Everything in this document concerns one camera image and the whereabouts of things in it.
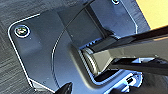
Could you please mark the round silver base bolt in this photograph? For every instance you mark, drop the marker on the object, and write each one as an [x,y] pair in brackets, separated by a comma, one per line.
[22,31]
[115,1]

